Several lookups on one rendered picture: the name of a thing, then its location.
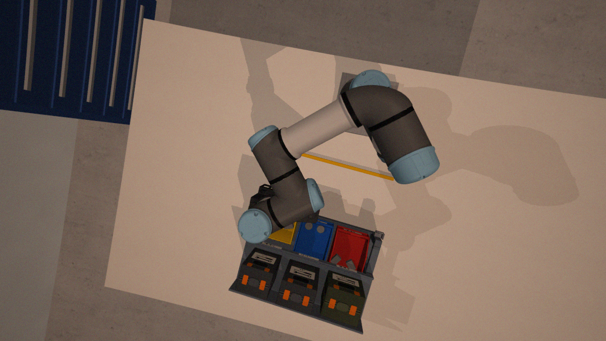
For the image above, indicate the yellow bin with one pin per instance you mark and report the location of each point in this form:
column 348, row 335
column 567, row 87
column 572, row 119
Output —
column 284, row 235

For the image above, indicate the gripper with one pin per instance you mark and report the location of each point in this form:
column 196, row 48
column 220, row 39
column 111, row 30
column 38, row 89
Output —
column 263, row 191

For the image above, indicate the blue open bin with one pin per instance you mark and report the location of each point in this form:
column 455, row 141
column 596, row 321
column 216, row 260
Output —
column 313, row 243

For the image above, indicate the grey bin rack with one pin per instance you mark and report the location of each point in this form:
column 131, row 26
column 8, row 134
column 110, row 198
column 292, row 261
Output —
column 286, row 250

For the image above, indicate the red open bin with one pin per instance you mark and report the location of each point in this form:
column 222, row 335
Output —
column 350, row 244

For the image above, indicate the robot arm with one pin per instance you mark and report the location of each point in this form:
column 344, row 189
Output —
column 397, row 135

